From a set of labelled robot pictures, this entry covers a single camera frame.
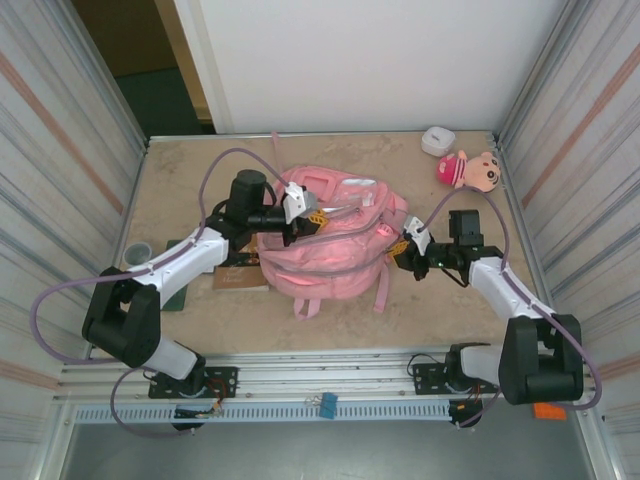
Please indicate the pink backpack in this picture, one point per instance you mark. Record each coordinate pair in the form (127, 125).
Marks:
(325, 265)

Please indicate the dark green notebook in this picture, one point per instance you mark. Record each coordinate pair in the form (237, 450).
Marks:
(175, 300)

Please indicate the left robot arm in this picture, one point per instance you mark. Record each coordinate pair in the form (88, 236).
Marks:
(185, 260)

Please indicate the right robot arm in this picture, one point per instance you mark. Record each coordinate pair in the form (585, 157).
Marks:
(505, 295)

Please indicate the plush doll with pink hat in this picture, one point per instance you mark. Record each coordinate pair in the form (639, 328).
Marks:
(475, 172)

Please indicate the small white box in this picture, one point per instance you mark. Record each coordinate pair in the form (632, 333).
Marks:
(437, 140)

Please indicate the grey plastic cup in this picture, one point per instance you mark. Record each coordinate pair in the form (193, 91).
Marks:
(137, 253)

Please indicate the blue binder clip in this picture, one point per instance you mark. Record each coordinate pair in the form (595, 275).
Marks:
(328, 405)

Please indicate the orange toy block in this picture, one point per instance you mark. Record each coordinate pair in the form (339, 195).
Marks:
(547, 412)

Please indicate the small circuit board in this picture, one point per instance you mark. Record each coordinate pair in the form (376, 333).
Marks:
(200, 413)

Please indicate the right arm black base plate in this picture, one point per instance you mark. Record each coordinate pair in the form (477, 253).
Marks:
(425, 375)

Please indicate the aluminium front rail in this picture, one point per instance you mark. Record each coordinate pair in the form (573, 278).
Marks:
(325, 372)

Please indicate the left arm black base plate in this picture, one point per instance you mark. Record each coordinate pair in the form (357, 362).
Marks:
(225, 375)

